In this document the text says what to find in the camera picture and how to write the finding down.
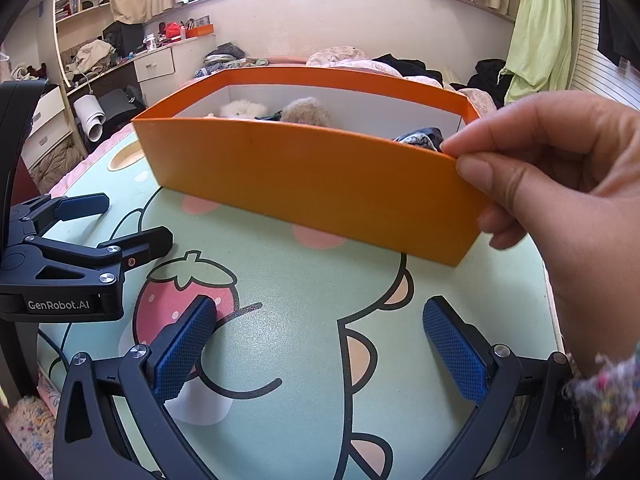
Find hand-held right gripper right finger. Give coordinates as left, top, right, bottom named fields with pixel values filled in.
left=422, top=296, right=576, bottom=480

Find pink bed sheet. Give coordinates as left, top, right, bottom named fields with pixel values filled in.
left=47, top=127, right=146, bottom=196

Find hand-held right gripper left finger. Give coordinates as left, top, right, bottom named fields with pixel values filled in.
left=52, top=294, right=218, bottom=480

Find black clothes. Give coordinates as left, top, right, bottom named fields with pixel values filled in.
left=372, top=54, right=443, bottom=81
left=467, top=58, right=508, bottom=93

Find green cartoon print desktop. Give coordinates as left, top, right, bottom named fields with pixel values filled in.
left=37, top=127, right=566, bottom=480

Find white drawer cabinet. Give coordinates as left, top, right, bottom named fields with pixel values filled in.
left=22, top=85, right=76, bottom=171

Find pink floral blanket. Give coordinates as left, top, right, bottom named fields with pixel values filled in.
left=305, top=46, right=496, bottom=111

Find white desk drawers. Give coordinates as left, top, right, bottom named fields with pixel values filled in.
left=134, top=42, right=176, bottom=106

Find white plush ball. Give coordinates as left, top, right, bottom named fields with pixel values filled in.
left=218, top=100, right=271, bottom=120

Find pile of beige clothes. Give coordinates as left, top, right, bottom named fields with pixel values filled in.
left=65, top=40, right=118, bottom=78

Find white radiator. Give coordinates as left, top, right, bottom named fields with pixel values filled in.
left=570, top=0, right=640, bottom=111

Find shaggy rug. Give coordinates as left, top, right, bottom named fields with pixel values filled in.
left=5, top=395, right=58, bottom=480

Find green hanging cloth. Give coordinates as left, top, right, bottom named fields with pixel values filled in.
left=504, top=0, right=573, bottom=106

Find beige plush ball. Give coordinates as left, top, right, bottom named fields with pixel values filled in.
left=280, top=96, right=333, bottom=127

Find black monitor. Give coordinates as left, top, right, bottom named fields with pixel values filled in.
left=102, top=21, right=146, bottom=58

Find orange cardboard box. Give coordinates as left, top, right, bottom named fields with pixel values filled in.
left=131, top=66, right=496, bottom=267

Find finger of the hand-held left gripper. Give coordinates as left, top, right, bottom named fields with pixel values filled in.
left=10, top=192, right=111, bottom=241
left=22, top=226, right=174, bottom=287

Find folded clothes pile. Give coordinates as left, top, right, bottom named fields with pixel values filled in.
left=192, top=42, right=271, bottom=78

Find dark red wooden door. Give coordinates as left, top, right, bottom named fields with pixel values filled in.
left=10, top=157, right=51, bottom=211

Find white paper roll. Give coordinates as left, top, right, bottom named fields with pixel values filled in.
left=72, top=94, right=107, bottom=141

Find person's right forearm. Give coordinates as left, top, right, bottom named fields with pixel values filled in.
left=550, top=280, right=640, bottom=480

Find dark hanging clothes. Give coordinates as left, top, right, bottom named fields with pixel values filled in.
left=597, top=0, right=640, bottom=68

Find person's right hand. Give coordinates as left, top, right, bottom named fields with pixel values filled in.
left=442, top=92, right=640, bottom=321

